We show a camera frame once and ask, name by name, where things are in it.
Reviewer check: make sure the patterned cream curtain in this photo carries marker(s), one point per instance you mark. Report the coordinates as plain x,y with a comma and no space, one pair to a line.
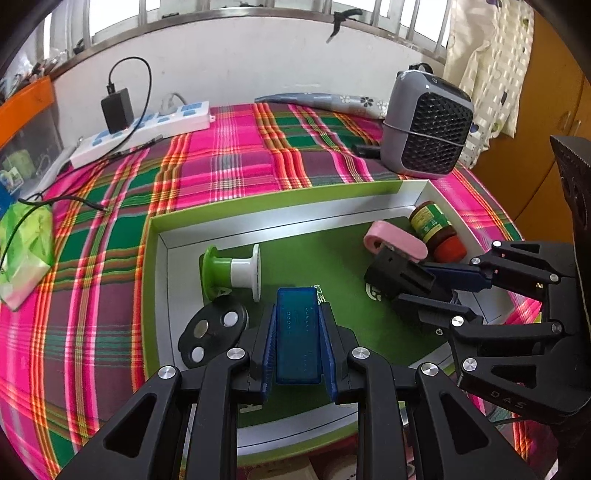
494,60

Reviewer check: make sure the black round magnet disc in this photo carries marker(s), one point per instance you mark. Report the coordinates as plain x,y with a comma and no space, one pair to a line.
212,334

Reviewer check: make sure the green white cardboard box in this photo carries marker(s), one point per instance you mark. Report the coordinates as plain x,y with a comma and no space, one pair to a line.
323,249

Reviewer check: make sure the brown bottle orange cap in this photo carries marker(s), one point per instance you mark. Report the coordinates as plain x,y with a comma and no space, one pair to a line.
431,224

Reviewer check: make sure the orange lidded storage bin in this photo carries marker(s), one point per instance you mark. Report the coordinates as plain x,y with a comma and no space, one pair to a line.
32,99

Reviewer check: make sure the black power adapter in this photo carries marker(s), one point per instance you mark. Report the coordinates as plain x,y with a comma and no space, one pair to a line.
117,110

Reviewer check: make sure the pink green plaid tablecloth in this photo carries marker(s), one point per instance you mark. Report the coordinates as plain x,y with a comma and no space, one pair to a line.
231,152

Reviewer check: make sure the blue usb device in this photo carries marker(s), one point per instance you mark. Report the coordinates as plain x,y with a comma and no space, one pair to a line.
298,332

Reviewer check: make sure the wooden cabinet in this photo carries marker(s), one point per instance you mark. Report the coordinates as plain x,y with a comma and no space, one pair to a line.
549,101

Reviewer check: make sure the grey floral fabric case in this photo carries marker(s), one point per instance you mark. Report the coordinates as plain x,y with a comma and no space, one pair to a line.
323,101

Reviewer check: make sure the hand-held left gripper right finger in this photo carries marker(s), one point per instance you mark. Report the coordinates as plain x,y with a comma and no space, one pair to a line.
330,350

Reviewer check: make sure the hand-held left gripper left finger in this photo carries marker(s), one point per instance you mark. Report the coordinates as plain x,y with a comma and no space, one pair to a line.
270,350

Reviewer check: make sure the green white spool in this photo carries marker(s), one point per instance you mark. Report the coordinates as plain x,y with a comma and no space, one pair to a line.
231,272

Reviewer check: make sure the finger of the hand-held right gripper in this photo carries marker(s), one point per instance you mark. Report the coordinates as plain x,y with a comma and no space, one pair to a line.
457,274
429,307

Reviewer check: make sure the pink clip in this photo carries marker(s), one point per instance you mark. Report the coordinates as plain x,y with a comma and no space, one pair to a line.
392,237

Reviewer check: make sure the metal window grille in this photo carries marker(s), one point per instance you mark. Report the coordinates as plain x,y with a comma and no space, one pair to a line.
231,18

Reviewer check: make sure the white blue power strip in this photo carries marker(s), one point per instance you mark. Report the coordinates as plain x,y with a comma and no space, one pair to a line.
147,129

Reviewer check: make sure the green tissue packet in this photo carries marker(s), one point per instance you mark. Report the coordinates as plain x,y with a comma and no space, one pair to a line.
25,254

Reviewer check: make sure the black window hook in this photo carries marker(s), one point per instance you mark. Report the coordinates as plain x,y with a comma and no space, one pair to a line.
341,18

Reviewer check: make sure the grey space heater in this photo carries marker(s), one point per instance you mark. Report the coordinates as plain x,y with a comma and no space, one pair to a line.
429,124

